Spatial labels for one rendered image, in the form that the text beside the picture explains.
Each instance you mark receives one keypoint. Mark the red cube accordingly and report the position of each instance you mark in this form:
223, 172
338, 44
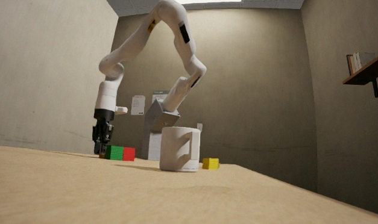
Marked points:
128, 154

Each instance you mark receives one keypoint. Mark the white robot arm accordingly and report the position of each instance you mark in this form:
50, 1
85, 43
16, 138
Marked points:
174, 15

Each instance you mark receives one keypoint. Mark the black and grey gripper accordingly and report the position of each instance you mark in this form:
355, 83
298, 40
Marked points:
103, 128

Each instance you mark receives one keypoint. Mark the white mug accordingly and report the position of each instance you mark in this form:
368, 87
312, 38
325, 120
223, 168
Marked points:
174, 151

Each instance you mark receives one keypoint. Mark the green cube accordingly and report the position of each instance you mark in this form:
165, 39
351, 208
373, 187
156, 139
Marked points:
114, 153

